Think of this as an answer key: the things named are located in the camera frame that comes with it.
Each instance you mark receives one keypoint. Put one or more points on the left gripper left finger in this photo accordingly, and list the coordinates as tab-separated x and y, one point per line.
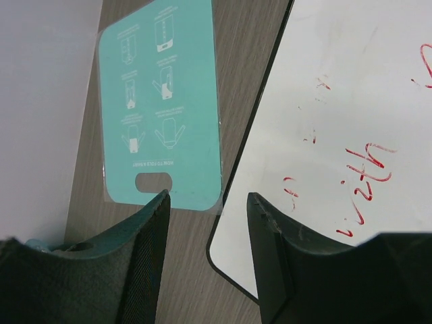
113	277

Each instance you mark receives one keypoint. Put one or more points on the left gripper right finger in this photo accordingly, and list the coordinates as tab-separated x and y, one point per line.
303	276

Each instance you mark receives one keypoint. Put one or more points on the white dry-erase board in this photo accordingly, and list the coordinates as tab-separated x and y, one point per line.
340	137

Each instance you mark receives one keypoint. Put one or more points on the teal folding board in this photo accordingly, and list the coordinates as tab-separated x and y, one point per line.
159	106

